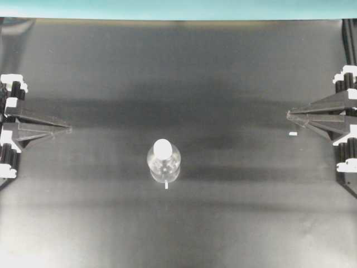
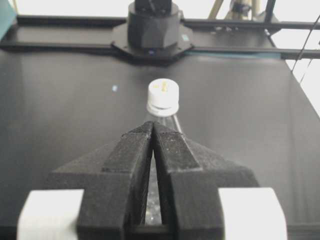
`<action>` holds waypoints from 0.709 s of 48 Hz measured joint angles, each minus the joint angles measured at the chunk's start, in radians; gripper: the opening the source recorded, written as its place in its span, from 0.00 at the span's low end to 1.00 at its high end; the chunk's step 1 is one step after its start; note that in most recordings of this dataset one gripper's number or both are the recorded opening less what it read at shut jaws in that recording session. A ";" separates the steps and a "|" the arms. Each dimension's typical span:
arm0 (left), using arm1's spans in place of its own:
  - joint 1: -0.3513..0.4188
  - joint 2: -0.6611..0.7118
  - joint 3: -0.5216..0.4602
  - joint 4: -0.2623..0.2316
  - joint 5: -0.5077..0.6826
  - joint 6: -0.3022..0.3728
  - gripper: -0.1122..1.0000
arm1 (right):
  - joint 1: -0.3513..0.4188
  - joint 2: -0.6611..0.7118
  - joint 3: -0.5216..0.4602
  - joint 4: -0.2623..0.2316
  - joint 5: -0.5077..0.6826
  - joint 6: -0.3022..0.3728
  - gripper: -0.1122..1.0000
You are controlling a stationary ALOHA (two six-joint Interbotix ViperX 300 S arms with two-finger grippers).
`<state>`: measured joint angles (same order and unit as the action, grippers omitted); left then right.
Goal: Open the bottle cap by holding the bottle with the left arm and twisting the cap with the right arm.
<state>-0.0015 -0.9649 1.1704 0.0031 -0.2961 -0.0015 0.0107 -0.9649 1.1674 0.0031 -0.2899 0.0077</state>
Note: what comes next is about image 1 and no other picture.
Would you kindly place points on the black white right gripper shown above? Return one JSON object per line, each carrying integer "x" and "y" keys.
{"x": 339, "y": 128}

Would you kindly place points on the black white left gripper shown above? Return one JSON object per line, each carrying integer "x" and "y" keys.
{"x": 21, "y": 126}

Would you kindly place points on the white bottle cap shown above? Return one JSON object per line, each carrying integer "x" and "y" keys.
{"x": 162, "y": 149}

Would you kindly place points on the clear plastic bottle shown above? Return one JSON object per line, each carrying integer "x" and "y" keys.
{"x": 164, "y": 170}

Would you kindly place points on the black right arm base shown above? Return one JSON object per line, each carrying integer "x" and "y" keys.
{"x": 347, "y": 181}

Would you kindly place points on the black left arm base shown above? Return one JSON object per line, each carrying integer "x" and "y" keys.
{"x": 4, "y": 181}

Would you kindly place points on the black frame rail right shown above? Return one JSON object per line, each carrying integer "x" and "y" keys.
{"x": 349, "y": 40}

